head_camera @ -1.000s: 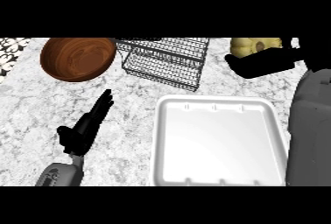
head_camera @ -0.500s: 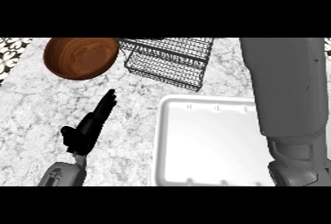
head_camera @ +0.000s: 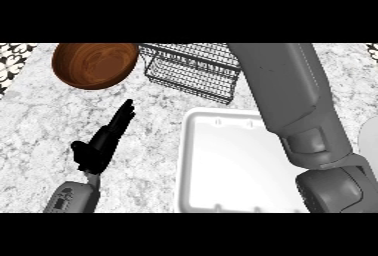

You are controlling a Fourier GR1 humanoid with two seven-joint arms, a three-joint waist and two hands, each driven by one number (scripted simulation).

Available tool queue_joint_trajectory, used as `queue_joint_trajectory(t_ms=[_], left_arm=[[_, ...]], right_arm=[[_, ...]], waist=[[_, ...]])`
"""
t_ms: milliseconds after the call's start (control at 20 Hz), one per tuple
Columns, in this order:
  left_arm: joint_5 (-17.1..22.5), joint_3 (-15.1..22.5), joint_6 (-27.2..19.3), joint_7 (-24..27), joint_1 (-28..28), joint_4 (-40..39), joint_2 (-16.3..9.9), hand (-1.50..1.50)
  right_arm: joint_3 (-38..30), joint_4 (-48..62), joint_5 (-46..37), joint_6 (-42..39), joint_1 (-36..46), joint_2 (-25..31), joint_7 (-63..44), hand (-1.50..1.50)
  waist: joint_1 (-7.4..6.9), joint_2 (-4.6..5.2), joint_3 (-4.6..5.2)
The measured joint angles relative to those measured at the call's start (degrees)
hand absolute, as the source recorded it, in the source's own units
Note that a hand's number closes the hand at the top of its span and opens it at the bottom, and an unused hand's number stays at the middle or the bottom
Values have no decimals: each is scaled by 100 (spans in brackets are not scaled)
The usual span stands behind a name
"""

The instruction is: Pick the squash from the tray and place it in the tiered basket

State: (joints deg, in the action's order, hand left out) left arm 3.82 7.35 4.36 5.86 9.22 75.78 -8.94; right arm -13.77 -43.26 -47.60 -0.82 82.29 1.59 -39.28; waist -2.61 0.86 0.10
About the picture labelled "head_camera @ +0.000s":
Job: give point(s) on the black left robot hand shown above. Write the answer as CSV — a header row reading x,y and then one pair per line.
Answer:
x,y
101,144

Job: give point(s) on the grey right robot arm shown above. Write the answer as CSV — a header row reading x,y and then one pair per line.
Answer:
x,y
296,110

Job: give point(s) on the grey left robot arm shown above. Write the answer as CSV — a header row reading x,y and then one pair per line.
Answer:
x,y
72,198

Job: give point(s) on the white plastic tray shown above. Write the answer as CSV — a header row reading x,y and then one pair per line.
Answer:
x,y
237,163

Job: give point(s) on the brown wooden bowl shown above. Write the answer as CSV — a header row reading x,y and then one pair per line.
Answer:
x,y
95,65

